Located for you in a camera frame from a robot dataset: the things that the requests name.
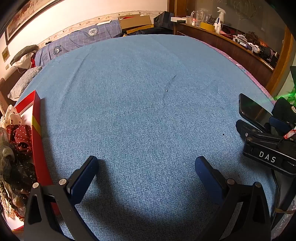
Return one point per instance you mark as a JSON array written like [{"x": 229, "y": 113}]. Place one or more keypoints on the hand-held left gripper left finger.
[{"x": 85, "y": 176}]

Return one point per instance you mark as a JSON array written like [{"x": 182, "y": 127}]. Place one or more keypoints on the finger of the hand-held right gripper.
[
  {"x": 281, "y": 126},
  {"x": 249, "y": 131}
]

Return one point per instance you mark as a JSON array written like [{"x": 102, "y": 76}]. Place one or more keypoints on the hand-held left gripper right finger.
[{"x": 208, "y": 178}]

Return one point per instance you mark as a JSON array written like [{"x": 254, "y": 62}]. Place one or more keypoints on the red gift box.
[{"x": 37, "y": 139}]

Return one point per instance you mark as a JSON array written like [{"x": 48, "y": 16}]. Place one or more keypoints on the black pouch with round logo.
[{"x": 282, "y": 109}]

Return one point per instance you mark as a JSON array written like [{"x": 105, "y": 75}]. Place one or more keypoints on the black smartphone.
[{"x": 252, "y": 111}]

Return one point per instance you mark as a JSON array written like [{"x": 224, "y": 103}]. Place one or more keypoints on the green plant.
[{"x": 289, "y": 96}]

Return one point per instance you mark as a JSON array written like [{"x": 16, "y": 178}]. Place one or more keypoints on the black sheer dotted scrunchie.
[{"x": 20, "y": 178}]

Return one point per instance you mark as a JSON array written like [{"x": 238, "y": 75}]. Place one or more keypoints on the dark red dotted scrunchie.
[{"x": 20, "y": 139}]

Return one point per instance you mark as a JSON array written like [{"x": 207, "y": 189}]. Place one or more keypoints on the wooden cabinet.
[{"x": 231, "y": 51}]

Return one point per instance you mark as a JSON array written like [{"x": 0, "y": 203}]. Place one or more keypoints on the olive grey scrunchie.
[{"x": 7, "y": 153}]

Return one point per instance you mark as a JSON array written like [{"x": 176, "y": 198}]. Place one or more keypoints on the clutter pile on cabinet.
[{"x": 254, "y": 46}]

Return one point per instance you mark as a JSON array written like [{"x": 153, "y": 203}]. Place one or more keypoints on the small white bottle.
[{"x": 217, "y": 26}]

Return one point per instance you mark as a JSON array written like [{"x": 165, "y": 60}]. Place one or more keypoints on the grey pillow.
[{"x": 23, "y": 83}]

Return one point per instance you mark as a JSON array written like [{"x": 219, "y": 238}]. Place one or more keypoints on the yellow tape roll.
[{"x": 207, "y": 26}]

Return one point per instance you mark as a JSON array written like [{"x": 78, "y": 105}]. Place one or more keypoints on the white spray bottle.
[{"x": 220, "y": 15}]

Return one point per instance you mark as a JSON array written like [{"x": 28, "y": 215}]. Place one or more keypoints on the glass pitcher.
[{"x": 198, "y": 18}]

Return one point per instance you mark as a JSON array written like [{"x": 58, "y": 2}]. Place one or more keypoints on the white mug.
[{"x": 189, "y": 20}]

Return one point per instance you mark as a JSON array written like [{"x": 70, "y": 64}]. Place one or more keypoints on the flat white box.
[{"x": 178, "y": 19}]

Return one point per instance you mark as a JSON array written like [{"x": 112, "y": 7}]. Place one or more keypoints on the blue checked quilt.
[{"x": 76, "y": 39}]

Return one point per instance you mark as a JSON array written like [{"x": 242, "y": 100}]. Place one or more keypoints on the grey green clothes pile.
[{"x": 23, "y": 52}]

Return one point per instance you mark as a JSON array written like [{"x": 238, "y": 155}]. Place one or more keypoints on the black bag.
[{"x": 163, "y": 19}]

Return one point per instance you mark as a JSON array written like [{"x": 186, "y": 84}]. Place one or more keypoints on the dark clothing heap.
[{"x": 148, "y": 31}]

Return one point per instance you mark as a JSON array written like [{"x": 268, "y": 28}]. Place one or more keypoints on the open cardboard box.
[{"x": 136, "y": 22}]

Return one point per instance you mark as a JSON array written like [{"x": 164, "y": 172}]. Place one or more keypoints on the wooden door frame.
[{"x": 283, "y": 60}]

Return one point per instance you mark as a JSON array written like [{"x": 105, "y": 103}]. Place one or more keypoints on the small yellow wall plate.
[{"x": 5, "y": 53}]

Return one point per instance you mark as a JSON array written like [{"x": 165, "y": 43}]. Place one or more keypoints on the framed wall picture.
[{"x": 23, "y": 20}]

